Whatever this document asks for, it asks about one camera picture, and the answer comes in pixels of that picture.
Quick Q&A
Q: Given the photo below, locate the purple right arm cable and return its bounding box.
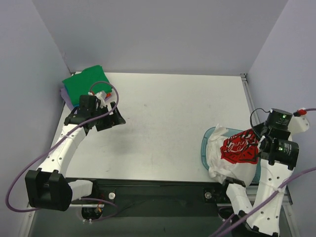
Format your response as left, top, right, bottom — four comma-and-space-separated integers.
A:
211, 107, 316, 237

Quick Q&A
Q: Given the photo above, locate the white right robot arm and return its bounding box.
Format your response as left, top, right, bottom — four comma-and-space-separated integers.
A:
219, 109, 299, 237

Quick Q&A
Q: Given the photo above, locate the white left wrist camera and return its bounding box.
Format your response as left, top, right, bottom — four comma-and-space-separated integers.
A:
88, 90, 112, 101

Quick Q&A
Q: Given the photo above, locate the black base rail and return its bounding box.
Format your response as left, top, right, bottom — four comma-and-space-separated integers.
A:
72, 179, 230, 217

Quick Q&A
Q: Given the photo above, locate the teal plastic bin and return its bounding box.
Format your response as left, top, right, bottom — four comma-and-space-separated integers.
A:
200, 127, 261, 185

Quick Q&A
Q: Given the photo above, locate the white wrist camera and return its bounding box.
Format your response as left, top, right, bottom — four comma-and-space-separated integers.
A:
289, 108, 310, 135
88, 90, 112, 101

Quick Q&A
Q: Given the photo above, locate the white t-shirt red print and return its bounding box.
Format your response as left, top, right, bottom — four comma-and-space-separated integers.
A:
205, 124, 260, 186

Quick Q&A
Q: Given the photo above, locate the aluminium frame rail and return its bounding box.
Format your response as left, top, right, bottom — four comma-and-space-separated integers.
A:
240, 74, 301, 237

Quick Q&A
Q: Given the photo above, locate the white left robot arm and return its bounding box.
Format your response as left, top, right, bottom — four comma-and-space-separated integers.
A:
25, 95, 126, 211

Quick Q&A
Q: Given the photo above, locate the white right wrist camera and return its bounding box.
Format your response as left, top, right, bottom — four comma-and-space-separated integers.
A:
289, 108, 310, 135

